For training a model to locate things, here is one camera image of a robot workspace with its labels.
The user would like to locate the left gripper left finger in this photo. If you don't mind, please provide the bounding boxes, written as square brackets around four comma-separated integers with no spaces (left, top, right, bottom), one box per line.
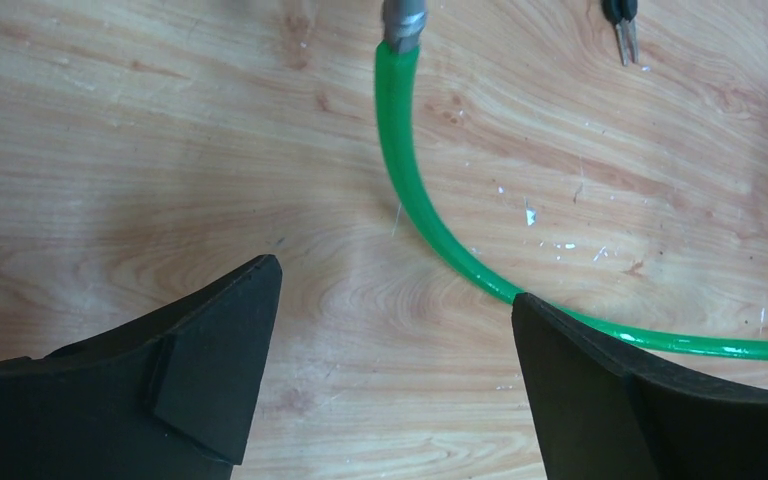
[0,254,283,479]

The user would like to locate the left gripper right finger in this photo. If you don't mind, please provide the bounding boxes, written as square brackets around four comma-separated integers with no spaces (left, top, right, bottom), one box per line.
[512,293,768,479]

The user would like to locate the green cable lock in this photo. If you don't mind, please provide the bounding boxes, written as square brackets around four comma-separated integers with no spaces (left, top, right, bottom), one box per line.
[374,1,768,361]

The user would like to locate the black padlock keys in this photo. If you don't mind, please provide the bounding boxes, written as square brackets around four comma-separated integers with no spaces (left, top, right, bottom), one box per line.
[600,0,639,67]

